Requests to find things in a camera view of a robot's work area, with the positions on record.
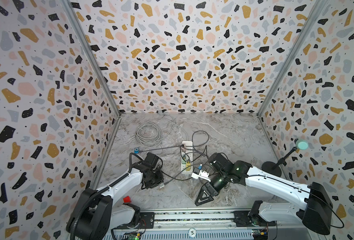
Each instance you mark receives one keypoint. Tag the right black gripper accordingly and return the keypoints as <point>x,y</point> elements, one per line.
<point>210,190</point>

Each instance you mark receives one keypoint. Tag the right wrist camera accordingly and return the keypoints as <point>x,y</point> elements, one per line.
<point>200,174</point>

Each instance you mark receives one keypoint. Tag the white power strip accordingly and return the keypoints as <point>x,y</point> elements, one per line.
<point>186,153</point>

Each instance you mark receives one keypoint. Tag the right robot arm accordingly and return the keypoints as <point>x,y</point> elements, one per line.
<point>306,204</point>

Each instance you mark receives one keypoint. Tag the red cube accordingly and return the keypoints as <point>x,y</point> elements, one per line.
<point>127,200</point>

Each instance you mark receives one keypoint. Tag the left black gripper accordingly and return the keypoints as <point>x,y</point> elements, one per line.
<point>151,185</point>

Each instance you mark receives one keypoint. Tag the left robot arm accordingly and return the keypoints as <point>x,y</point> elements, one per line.
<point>95,212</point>

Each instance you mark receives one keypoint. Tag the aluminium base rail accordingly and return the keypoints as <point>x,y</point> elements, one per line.
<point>199,224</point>

